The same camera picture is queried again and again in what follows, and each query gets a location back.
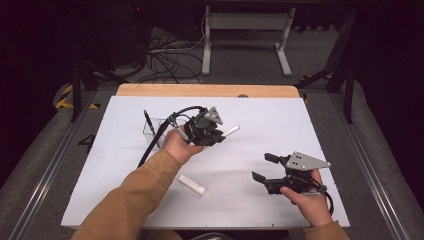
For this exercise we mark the clear plastic pen holder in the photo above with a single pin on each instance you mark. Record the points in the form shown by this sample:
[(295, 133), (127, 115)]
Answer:
[(147, 137)]

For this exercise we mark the metal floor rail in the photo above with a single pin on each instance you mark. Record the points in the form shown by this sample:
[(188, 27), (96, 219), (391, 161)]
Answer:
[(370, 166), (50, 170)]

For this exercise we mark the white pen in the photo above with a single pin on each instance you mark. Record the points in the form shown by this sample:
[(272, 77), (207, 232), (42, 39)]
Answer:
[(231, 130)]

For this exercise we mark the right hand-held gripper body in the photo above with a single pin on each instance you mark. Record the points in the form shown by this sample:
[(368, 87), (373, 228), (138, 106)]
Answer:
[(300, 173)]

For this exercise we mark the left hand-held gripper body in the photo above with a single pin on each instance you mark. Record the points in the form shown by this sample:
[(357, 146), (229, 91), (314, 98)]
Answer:
[(203, 125)]

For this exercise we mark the black equipment box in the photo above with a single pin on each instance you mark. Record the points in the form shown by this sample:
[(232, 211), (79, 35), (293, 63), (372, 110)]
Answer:
[(128, 33)]

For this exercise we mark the yellow black striped tape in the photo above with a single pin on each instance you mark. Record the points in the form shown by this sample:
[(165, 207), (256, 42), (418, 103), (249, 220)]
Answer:
[(65, 96)]

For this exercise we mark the black pen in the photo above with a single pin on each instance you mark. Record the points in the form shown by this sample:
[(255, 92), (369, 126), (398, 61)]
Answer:
[(149, 121)]

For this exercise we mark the white tube on table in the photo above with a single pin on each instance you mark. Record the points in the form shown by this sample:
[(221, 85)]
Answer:
[(191, 185)]

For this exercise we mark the person's right hand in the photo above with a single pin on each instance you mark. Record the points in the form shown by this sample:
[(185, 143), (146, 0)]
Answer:
[(313, 206)]

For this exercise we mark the black tripod stand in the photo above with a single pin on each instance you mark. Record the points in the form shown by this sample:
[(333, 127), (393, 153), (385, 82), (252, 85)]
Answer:
[(76, 93), (348, 96)]

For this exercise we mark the person's left hand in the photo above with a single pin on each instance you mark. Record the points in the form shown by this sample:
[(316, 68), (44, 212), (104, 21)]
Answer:
[(180, 146)]

